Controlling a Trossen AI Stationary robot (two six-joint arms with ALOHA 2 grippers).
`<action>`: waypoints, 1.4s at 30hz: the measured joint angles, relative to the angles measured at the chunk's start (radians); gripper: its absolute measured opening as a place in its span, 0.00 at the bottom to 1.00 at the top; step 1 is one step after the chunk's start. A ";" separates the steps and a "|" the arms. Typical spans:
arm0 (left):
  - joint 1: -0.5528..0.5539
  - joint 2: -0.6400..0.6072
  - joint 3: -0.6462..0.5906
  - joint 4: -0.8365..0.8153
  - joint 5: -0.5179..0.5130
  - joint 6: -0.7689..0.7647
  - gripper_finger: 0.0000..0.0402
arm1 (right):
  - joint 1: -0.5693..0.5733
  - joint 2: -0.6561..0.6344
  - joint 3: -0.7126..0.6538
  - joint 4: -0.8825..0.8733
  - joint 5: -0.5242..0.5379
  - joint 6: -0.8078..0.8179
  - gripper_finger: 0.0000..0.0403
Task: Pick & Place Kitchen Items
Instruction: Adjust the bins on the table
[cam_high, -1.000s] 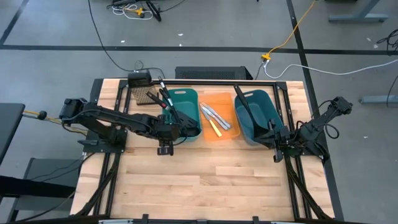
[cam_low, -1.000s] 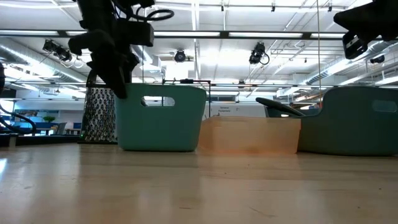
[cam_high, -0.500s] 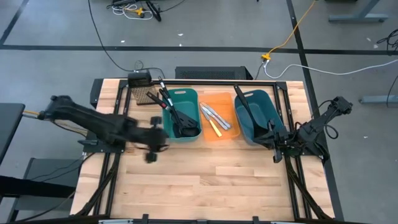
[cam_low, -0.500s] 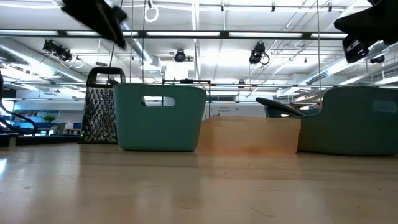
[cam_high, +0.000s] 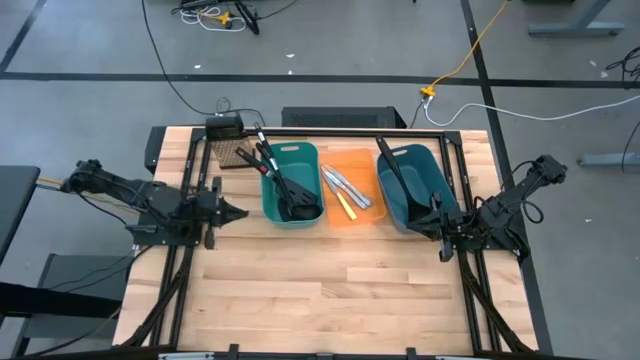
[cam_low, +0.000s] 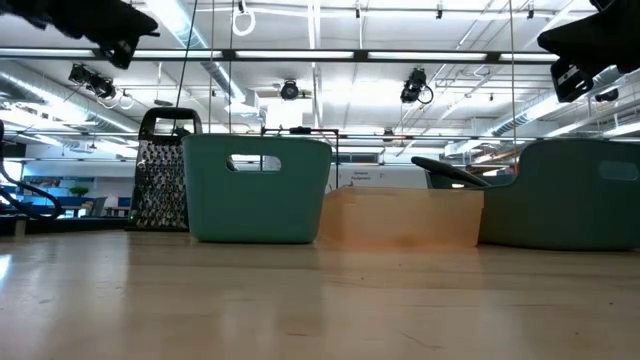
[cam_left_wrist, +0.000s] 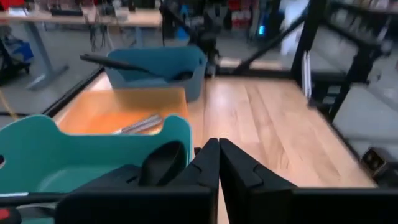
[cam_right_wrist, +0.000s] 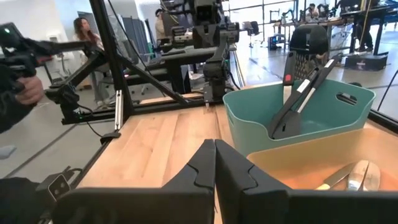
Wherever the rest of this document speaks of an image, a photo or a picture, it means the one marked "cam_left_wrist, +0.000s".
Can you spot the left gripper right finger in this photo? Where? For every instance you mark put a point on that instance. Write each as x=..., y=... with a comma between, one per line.
x=295, y=208

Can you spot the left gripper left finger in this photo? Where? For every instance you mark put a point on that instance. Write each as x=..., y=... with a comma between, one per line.
x=140, y=208

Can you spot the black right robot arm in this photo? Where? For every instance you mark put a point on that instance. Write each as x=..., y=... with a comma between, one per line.
x=208, y=46

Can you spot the light teal plastic bin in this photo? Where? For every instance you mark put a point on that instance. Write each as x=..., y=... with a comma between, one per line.
x=77, y=155

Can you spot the orange plastic bin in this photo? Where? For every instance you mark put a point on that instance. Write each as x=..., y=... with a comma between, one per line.
x=93, y=105

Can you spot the silver aluminium bar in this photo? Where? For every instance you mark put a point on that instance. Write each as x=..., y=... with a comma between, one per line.
x=307, y=74

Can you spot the dark blue-green plastic bin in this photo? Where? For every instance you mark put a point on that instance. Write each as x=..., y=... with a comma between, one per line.
x=186, y=62

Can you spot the wooden desk grey legs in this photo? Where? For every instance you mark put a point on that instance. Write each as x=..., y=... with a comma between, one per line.
x=93, y=19

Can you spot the small black camera box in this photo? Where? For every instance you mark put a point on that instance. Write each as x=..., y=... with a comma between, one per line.
x=379, y=165

